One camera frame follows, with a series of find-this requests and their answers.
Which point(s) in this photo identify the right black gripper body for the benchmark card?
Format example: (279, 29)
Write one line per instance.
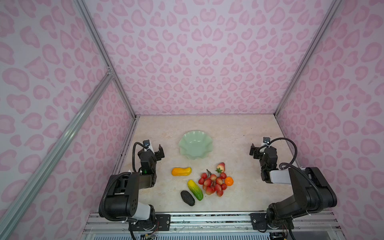
(262, 150)

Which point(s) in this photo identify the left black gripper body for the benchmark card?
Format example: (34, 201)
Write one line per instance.
(151, 154)

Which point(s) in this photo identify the yellow orange fake mango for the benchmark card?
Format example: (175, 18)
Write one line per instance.
(178, 172)

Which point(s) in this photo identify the red fake strawberry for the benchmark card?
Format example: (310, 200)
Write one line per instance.
(220, 168)

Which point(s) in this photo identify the small fake orange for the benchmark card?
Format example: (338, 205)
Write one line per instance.
(229, 181)

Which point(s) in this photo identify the dark fake avocado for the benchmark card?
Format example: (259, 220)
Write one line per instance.
(188, 198)

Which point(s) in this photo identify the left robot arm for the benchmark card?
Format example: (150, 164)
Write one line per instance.
(120, 200)

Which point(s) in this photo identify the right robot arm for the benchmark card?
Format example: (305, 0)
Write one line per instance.
(311, 191)

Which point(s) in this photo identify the green scalloped fruit bowl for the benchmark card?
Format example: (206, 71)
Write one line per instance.
(195, 145)

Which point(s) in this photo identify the red fake grape bunch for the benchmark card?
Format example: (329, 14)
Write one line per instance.
(214, 183)

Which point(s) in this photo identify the left diagonal aluminium strut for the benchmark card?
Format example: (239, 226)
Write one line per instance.
(20, 205)

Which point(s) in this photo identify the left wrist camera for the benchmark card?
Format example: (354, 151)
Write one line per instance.
(148, 146)

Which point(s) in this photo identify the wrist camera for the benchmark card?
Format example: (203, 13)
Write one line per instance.
(148, 146)
(266, 140)

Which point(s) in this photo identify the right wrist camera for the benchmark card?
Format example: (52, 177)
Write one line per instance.
(266, 140)

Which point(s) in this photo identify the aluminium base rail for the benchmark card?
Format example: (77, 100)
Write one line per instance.
(216, 226)

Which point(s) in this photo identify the left corner aluminium post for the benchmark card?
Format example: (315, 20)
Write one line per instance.
(91, 26)

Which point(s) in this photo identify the corner aluminium post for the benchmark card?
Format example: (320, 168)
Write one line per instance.
(325, 24)
(91, 26)

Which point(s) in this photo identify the right corner aluminium post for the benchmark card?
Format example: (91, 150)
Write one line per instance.
(325, 24)

